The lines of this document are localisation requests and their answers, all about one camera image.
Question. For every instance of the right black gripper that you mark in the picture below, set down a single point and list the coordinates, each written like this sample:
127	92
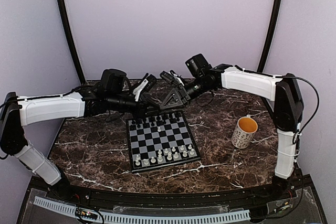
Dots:
180	94

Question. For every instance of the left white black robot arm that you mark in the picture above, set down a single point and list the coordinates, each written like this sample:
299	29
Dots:
112	93

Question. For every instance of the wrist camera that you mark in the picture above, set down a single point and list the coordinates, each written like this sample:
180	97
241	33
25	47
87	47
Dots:
172	78
146	84

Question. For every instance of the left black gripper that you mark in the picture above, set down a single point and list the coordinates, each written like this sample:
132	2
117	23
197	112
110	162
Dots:
144	104

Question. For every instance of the white slotted cable duct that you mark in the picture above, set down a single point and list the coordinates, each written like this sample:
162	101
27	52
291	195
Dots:
90	216

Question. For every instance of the black grey chessboard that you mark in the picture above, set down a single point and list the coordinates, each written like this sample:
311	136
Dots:
144	140

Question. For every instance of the black frame post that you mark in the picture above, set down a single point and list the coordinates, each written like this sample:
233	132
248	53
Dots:
269	35
70	40

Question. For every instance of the black front rail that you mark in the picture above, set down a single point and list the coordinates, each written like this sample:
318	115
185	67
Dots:
251	197

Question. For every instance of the white patterned mug yellow inside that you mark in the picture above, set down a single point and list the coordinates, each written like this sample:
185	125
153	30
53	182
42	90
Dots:
244	132

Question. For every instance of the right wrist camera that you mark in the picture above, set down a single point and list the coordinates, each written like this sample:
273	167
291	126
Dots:
172	78

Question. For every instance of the white chess pawn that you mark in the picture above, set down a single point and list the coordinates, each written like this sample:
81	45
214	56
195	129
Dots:
152	159

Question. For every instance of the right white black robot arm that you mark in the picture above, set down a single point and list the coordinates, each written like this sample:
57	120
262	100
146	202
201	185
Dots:
282	90

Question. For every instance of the left black frame post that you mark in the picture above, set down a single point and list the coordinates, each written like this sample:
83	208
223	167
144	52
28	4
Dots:
70	40

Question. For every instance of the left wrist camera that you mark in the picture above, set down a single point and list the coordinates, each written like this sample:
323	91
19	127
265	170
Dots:
146	84

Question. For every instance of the right black frame post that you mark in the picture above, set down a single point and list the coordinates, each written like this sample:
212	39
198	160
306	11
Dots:
269	35

